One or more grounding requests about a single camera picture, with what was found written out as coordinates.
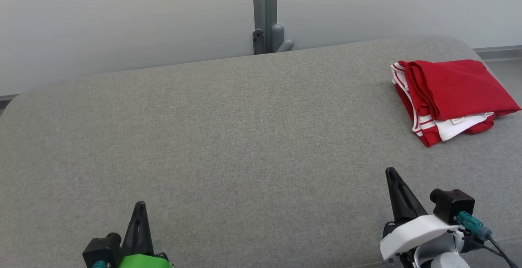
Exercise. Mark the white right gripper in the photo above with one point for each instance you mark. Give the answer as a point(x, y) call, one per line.
point(416, 233)

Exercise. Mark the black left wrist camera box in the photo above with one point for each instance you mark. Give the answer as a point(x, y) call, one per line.
point(102, 249)

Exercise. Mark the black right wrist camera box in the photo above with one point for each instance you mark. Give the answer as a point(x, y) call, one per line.
point(454, 204)

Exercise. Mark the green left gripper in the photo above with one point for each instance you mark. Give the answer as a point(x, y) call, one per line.
point(147, 262)

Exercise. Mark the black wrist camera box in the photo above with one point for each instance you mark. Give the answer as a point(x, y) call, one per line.
point(102, 249)
point(454, 204)

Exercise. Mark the grey skirting board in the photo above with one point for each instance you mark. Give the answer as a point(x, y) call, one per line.
point(6, 98)
point(501, 52)

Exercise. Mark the red jersey with white sleeves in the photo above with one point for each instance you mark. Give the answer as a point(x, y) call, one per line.
point(456, 84)

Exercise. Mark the grey cylindrical post foot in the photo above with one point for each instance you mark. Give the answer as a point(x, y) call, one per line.
point(277, 35)

